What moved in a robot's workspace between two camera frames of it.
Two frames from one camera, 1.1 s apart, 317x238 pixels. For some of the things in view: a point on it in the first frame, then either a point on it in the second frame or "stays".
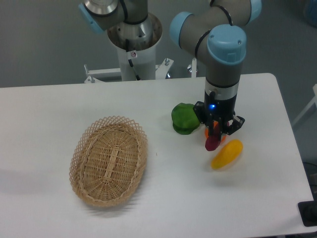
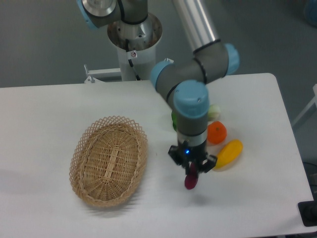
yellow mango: [229, 154] stays
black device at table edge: [308, 211] stays
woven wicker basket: [108, 161] stays
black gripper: [222, 111] → [184, 154]
